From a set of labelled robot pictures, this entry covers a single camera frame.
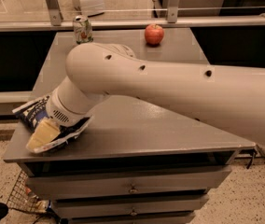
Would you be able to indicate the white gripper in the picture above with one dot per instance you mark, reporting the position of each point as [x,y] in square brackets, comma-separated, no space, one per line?
[62,113]

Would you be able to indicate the blue chip bag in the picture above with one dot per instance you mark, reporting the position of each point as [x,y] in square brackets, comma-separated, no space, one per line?
[31,114]

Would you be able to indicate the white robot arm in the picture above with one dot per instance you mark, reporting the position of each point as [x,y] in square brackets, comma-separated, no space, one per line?
[227,97]

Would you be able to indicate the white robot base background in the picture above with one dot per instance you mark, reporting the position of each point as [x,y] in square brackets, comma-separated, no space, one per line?
[89,7]

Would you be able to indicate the middle grey drawer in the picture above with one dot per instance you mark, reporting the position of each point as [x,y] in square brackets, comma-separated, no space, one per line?
[131,206]

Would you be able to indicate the grey drawer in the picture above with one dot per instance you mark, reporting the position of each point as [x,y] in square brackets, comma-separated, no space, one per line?
[127,183]
[161,218]
[131,206]

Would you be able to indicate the grey drawer cabinet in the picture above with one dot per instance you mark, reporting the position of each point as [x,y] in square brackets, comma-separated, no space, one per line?
[129,135]

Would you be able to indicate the green white soda can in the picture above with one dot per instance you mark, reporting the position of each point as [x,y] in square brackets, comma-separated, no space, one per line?
[82,29]

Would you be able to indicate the red apple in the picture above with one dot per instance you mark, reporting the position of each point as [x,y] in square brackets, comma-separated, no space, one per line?
[154,34]

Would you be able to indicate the bottom grey drawer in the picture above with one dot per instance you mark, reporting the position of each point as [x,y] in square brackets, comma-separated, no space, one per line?
[161,218]

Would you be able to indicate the top grey drawer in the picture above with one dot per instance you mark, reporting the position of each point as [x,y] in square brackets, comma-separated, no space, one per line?
[127,183]

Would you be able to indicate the wire mesh basket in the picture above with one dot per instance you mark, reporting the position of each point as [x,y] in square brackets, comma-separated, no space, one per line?
[22,199]

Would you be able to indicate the metal railing frame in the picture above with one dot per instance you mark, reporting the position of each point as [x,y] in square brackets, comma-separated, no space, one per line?
[56,15]

